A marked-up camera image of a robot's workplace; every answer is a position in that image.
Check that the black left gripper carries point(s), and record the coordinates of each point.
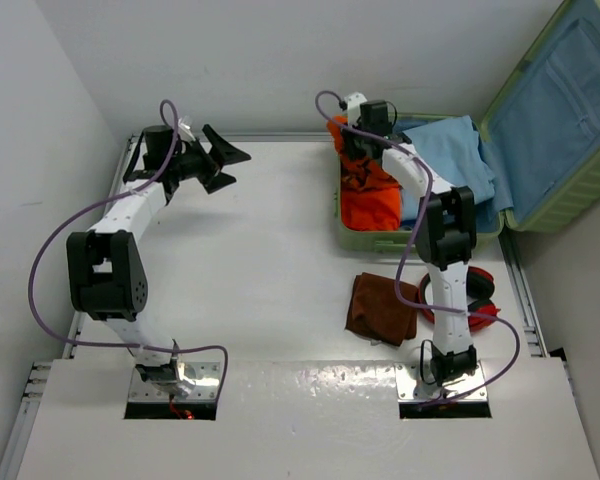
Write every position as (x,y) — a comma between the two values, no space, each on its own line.
(222,154)

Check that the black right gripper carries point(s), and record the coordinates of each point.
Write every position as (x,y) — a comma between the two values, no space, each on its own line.
(350,135)

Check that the orange black patterned cloth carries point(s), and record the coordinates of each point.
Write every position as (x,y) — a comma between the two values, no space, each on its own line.
(357,174)

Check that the plain orange cloth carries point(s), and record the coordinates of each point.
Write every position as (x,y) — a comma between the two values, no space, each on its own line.
(371,210)

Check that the light blue garment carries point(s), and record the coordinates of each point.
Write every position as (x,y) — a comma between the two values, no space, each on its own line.
(452,147)

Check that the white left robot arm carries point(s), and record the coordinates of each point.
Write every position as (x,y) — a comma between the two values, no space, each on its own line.
(106,276)

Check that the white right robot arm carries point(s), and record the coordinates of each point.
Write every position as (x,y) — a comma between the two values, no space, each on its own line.
(444,235)

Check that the brown folded towel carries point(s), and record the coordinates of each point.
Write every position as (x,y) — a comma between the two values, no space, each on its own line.
(376,313)

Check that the red black headphones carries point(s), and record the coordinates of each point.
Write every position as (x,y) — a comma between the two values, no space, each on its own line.
(480,288)

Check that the green suitcase blue lining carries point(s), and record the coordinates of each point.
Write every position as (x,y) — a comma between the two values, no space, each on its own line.
(533,161)

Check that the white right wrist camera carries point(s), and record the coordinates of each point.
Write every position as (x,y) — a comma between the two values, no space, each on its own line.
(352,107)

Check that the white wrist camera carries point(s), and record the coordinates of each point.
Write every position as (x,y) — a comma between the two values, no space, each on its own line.
(186,131)
(352,107)

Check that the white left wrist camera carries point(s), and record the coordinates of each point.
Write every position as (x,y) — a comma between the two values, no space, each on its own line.
(186,131)

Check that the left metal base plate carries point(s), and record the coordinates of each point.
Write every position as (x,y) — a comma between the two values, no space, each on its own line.
(200,382)

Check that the metal base plate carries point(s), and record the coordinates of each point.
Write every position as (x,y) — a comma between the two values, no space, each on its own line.
(200,382)
(411,389)

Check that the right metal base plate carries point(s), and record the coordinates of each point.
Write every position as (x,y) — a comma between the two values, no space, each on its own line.
(411,389)

